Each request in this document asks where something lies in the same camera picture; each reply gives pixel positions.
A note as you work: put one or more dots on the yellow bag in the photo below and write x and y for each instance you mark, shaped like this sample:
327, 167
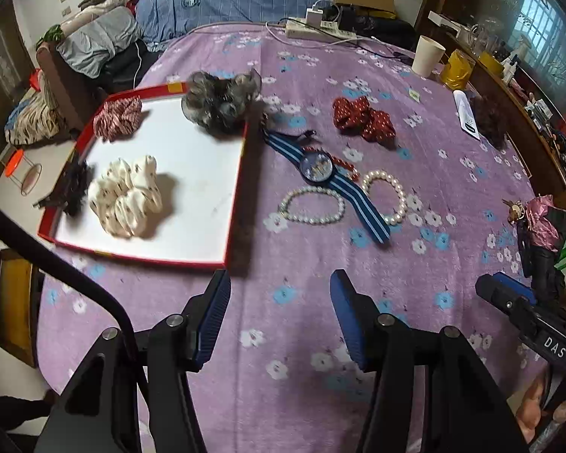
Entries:
457, 71

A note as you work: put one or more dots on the white printed scrunchie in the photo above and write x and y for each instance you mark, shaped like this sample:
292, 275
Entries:
132, 203

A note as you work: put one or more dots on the red polka-dot scrunchie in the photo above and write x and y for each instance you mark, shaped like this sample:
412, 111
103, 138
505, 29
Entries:
368, 118

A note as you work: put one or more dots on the brown patterned blanket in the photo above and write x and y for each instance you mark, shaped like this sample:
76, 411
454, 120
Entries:
33, 118

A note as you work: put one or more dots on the black hair claw clip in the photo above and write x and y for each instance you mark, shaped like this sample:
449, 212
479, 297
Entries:
73, 188

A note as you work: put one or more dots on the blue checked quilt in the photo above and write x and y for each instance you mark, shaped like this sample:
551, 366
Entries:
226, 4

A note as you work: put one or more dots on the red plaid scrunchie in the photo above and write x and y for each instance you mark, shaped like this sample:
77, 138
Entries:
118, 118

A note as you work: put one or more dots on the brown clothes pile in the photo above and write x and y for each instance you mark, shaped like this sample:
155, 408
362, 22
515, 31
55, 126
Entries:
113, 0

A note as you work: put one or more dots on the wooden glass cabinet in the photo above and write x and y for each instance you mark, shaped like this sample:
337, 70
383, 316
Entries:
523, 118

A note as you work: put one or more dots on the grey brown fluffy scrunchie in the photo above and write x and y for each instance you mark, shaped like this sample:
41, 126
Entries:
217, 101

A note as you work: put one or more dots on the beige paper cup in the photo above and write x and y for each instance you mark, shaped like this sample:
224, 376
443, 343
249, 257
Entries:
427, 56

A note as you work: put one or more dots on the person's right hand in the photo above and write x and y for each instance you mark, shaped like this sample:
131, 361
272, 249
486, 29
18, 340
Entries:
530, 410

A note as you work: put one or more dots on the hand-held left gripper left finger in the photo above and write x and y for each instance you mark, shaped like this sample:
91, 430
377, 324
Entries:
217, 316

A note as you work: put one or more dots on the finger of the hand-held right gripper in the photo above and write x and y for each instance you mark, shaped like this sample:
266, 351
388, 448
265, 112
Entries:
497, 295
516, 285

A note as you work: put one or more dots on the wooden glass-panel doors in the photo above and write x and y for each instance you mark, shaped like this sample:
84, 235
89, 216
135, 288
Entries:
0, 80

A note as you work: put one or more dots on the pink and black folded umbrella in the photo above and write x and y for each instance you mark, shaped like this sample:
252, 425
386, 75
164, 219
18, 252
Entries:
542, 231

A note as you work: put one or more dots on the small paper tag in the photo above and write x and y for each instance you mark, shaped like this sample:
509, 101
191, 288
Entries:
414, 94

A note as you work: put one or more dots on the white charger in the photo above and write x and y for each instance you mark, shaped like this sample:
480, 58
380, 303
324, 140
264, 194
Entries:
315, 16

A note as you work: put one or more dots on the red tray with white inside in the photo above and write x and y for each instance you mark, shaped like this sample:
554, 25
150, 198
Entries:
184, 174

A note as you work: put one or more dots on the wooden chair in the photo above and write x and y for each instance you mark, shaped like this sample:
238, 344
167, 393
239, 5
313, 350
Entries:
14, 302

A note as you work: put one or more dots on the grey pillow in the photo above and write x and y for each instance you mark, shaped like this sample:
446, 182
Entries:
99, 40

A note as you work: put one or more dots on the red plastic bag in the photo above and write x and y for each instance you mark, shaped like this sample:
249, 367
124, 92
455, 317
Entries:
36, 80

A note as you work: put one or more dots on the red round stool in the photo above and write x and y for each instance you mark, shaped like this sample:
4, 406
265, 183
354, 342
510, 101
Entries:
16, 163

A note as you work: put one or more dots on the blue striped wristwatch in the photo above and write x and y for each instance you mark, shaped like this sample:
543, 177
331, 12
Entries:
317, 167

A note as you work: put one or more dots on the green cloth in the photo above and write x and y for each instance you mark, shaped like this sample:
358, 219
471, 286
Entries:
53, 33

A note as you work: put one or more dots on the white packet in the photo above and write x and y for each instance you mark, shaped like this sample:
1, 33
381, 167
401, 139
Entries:
466, 115

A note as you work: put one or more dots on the white power strip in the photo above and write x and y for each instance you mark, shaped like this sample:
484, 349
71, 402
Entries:
311, 32

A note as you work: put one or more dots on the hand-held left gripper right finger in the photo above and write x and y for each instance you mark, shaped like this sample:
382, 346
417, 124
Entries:
346, 311

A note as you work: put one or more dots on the black plastic bag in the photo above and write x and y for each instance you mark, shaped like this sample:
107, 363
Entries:
386, 30

